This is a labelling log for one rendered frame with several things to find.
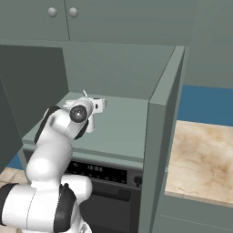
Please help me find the light grey open cabinet door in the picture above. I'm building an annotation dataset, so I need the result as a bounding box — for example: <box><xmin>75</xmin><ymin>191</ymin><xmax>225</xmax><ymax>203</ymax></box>
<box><xmin>137</xmin><ymin>45</ymin><xmax>187</xmax><ymax>233</ymax></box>

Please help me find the grey base cabinet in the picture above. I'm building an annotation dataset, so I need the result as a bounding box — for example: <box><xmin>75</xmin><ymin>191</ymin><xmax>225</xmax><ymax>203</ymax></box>
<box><xmin>151</xmin><ymin>190</ymin><xmax>233</xmax><ymax>233</ymax></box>

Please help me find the black oven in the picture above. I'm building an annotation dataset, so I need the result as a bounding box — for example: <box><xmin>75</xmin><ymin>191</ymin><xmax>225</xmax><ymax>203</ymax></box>
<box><xmin>23</xmin><ymin>148</ymin><xmax>144</xmax><ymax>233</ymax></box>

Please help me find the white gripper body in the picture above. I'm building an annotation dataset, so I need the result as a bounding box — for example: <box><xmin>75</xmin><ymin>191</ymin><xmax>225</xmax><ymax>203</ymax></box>
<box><xmin>86</xmin><ymin>112</ymin><xmax>98</xmax><ymax>134</ymax></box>

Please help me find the dark grey open cabinet door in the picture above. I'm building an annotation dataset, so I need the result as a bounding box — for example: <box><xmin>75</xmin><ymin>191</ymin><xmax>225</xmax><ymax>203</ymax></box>
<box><xmin>0</xmin><ymin>44</ymin><xmax>70</xmax><ymax>175</ymax></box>

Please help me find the grey open cabinet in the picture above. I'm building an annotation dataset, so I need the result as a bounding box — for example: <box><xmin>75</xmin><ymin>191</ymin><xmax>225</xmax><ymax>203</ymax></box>
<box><xmin>17</xmin><ymin>42</ymin><xmax>177</xmax><ymax>171</ymax></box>

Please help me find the round grey cabinet knob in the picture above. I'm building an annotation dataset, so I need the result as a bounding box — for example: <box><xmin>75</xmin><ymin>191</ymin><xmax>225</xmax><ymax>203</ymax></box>
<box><xmin>67</xmin><ymin>7</ymin><xmax>79</xmax><ymax>18</ymax></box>
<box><xmin>47</xmin><ymin>6</ymin><xmax>58</xmax><ymax>18</ymax></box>

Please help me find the wide grey cabinet door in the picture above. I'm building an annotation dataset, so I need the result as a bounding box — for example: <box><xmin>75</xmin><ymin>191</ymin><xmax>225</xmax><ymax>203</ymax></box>
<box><xmin>64</xmin><ymin>0</ymin><xmax>198</xmax><ymax>47</ymax></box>

